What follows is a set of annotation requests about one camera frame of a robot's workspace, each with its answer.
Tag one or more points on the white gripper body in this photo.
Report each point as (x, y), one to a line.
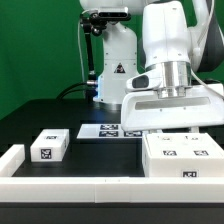
(146, 111)

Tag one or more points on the white cabinet door panel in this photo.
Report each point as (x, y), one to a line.
(200, 146)
(164, 146)

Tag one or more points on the white cabinet body box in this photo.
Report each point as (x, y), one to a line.
(182, 167)

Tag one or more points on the white small cabinet top block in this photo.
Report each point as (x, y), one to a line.
(50, 145)

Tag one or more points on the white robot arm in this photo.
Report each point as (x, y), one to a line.
(150, 57)

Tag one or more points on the white marker base sheet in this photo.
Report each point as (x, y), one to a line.
(106, 131)

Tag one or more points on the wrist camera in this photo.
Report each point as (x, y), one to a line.
(143, 82)

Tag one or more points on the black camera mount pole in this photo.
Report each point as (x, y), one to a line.
(90, 43)

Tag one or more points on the white U-shaped fence wall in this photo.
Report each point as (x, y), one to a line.
(101, 190)

